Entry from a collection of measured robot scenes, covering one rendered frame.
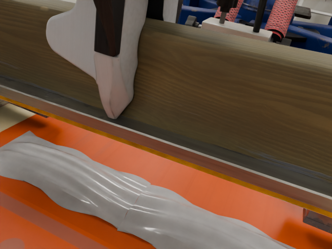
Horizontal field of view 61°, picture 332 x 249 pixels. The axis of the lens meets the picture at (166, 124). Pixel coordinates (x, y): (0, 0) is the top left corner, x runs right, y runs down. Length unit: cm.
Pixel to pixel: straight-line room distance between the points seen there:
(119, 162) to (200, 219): 12
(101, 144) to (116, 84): 21
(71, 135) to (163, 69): 24
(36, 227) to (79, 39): 18
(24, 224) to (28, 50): 15
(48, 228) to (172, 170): 15
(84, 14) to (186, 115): 9
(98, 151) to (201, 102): 22
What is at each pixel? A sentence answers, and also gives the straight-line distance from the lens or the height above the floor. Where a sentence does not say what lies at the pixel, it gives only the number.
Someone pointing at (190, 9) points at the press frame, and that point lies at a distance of 101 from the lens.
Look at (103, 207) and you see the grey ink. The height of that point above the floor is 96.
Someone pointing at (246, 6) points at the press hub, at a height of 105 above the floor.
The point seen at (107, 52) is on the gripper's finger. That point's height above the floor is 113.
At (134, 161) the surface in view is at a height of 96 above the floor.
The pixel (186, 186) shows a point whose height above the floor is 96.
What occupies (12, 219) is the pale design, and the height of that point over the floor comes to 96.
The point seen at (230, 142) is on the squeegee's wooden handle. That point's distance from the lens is 18.
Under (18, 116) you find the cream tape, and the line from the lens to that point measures 44.
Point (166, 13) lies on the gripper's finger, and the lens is 21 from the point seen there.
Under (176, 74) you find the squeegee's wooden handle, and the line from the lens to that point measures 17.
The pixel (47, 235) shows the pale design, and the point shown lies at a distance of 29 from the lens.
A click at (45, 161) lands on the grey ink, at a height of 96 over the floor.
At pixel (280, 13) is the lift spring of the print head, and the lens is 74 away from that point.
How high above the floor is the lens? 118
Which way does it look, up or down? 32 degrees down
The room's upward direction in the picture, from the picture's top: 10 degrees clockwise
